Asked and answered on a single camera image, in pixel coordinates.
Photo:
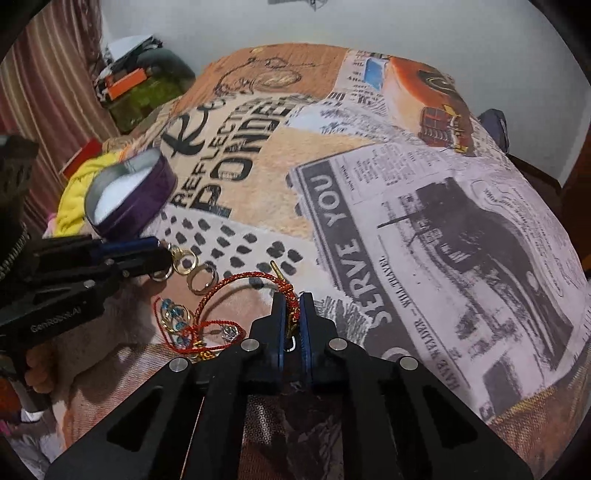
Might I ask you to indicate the purple heart-shaped tin box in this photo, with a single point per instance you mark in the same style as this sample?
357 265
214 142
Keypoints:
125 197

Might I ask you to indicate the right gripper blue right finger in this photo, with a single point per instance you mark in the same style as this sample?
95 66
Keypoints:
306 322

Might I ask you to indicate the orange box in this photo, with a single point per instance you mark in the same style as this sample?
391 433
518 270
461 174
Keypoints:
116 88

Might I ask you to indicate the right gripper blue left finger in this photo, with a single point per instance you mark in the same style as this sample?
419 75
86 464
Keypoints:
277 333

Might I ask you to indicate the green patterned covered table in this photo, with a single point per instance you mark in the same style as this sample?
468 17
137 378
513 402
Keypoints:
131 108

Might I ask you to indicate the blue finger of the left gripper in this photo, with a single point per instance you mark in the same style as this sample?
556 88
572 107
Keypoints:
156 264
101 249

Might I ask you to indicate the dark blue backpack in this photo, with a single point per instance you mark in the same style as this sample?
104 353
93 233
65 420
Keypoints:
495 123

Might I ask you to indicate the striped red curtain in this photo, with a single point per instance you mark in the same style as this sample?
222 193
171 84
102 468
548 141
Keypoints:
47 95

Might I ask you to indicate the printed newspaper-pattern bedspread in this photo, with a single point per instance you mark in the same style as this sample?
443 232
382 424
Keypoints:
452 337

